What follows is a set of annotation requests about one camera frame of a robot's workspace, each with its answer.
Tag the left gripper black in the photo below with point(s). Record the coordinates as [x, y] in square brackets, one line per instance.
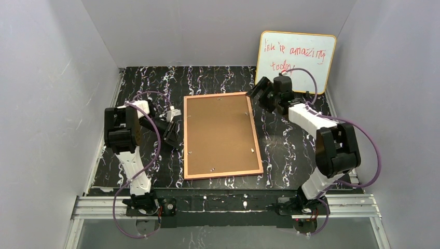
[168, 129]

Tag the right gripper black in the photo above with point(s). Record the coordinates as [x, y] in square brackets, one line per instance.
[263, 95]

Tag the pink wooden photo frame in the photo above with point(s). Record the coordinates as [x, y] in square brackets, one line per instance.
[185, 137]

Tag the brown backing board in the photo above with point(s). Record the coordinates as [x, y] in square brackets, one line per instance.
[220, 137]

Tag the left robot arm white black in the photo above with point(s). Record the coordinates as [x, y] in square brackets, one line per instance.
[122, 134]

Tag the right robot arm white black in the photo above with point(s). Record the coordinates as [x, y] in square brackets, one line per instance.
[336, 147]

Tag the whiteboard with red writing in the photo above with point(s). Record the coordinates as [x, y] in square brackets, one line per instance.
[309, 55]

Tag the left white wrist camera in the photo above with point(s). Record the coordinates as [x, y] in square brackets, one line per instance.
[172, 113]

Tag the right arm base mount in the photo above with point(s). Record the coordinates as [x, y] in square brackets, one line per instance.
[289, 206]

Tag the aluminium rail at front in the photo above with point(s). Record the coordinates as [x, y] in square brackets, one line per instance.
[340, 206]

